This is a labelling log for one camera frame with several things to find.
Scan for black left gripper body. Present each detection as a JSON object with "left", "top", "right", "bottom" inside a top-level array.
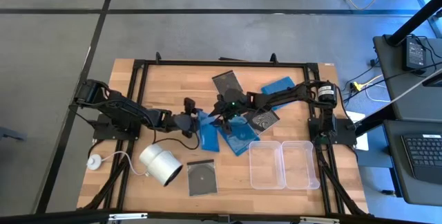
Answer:
[{"left": 171, "top": 110, "right": 195, "bottom": 133}]

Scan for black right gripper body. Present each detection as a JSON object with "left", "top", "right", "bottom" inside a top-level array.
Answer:
[{"left": 219, "top": 91, "right": 250, "bottom": 120}]

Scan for blue plastic disc case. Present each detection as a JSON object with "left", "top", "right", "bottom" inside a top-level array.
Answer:
[{"left": 197, "top": 109, "right": 220, "bottom": 153}]

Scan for blue anti-static bags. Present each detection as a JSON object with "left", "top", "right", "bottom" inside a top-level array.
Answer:
[{"left": 216, "top": 115, "right": 260, "bottom": 157}]

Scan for clear jewel case black tray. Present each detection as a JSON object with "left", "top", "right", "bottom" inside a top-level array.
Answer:
[
  {"left": 211, "top": 70, "right": 247, "bottom": 102},
  {"left": 186, "top": 158, "right": 219, "bottom": 197}
]

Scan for blue bag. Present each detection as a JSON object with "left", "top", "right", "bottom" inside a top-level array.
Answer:
[{"left": 260, "top": 75, "right": 297, "bottom": 111}]

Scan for clear plastic bin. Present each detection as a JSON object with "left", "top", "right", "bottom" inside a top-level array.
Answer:
[
  {"left": 281, "top": 140, "right": 321, "bottom": 191},
  {"left": 248, "top": 140, "right": 287, "bottom": 191}
]

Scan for white flat box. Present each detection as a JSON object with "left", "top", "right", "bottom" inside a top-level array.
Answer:
[{"left": 345, "top": 110, "right": 369, "bottom": 151}]

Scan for grey side desk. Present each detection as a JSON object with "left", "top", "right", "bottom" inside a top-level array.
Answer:
[
  {"left": 372, "top": 34, "right": 442, "bottom": 125},
  {"left": 382, "top": 119, "right": 442, "bottom": 207}
]

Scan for black power adapter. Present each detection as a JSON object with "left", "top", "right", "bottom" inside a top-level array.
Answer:
[{"left": 402, "top": 36, "right": 427, "bottom": 73}]

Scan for black keyboard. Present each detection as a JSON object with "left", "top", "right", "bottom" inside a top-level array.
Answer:
[{"left": 401, "top": 133, "right": 442, "bottom": 185}]

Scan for black diagonal pole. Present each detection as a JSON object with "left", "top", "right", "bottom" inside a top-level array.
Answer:
[{"left": 389, "top": 0, "right": 442, "bottom": 47}]

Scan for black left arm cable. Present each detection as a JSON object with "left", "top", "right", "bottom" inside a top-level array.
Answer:
[{"left": 151, "top": 127, "right": 202, "bottom": 151}]

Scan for black aluminium table frame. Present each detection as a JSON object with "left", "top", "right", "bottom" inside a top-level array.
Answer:
[{"left": 68, "top": 51, "right": 372, "bottom": 224}]

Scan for white lamp cable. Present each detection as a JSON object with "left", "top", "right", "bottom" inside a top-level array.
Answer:
[{"left": 99, "top": 150, "right": 148, "bottom": 177}]

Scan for white round cable switch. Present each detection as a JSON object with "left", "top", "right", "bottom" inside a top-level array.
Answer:
[{"left": 86, "top": 153, "right": 103, "bottom": 171}]

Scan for silver metal frame bracket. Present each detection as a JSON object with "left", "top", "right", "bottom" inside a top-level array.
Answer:
[
  {"left": 299, "top": 216, "right": 341, "bottom": 224},
  {"left": 108, "top": 212, "right": 148, "bottom": 221}
]

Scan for white cable loop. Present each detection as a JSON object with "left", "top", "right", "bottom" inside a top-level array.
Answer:
[{"left": 365, "top": 74, "right": 393, "bottom": 103}]

